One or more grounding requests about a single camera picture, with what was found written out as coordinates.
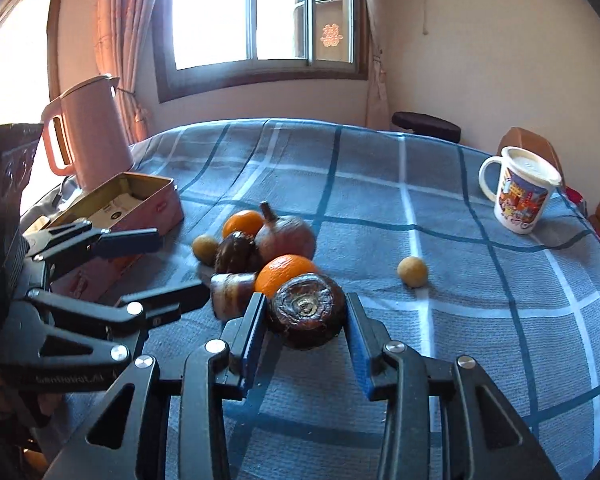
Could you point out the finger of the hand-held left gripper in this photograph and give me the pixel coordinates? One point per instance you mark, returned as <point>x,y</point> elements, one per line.
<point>130,242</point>
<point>165,302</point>

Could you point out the printed paper liner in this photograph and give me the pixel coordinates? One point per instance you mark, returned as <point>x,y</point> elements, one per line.
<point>117,208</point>

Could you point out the white mug lid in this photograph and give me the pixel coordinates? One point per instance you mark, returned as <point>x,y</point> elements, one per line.
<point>530,165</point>

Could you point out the pink electric kettle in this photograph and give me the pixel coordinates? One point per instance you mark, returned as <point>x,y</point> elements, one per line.
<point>97,135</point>

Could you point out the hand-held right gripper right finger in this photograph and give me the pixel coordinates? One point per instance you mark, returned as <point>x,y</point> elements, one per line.
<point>357,352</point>

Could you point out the white cartoon print mug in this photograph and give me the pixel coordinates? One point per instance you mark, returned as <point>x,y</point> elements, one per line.
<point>522,205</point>

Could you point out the narrow wooden-framed window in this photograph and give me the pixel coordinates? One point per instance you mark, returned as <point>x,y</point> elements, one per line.
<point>15,60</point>

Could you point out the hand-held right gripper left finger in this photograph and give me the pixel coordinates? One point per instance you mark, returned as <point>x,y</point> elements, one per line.
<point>252,342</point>

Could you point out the sliding glass window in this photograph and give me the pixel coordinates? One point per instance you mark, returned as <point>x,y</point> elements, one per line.
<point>230,10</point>

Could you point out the pink metal tin box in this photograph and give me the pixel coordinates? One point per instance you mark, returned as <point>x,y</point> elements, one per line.
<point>165,205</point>

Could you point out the dark round stool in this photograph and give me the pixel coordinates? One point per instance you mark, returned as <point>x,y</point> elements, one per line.
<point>425,125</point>

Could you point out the pale tied curtain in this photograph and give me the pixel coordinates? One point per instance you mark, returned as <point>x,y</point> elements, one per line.
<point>375,60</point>

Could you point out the red paper window decal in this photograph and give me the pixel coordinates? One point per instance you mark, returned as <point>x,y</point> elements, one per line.
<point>329,35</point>

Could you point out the brown water chestnut with sprout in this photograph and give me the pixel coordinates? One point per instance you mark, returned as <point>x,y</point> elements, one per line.
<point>285,240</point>

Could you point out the brown wooden chair back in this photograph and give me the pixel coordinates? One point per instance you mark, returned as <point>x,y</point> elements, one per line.
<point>525,140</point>

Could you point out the pink patterned curtain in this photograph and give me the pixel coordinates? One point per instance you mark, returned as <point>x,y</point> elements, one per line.
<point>122,50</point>

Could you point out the tan longan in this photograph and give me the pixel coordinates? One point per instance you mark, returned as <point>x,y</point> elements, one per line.
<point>204,249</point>
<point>412,271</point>

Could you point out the orange mandarin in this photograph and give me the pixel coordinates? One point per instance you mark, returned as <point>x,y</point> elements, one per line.
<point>240,223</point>
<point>282,275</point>

